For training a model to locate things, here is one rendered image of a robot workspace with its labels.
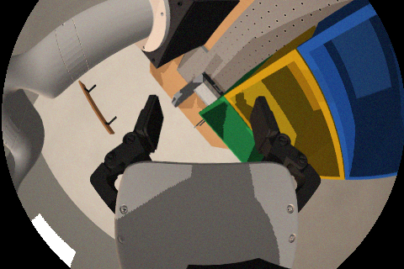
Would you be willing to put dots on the yellow open-top bin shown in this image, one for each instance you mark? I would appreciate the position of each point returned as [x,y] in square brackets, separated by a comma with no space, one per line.
[294,100]

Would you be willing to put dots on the blue box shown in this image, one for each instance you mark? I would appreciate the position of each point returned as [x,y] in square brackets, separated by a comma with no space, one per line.
[358,72]

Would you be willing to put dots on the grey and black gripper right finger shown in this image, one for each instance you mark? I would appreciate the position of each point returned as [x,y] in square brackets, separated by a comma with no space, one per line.
[277,147]

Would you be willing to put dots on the green open-top bin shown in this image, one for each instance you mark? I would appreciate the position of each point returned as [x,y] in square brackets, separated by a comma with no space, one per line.
[229,125]

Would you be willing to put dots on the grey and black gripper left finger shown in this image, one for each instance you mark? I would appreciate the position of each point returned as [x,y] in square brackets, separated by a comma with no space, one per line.
[136,146]

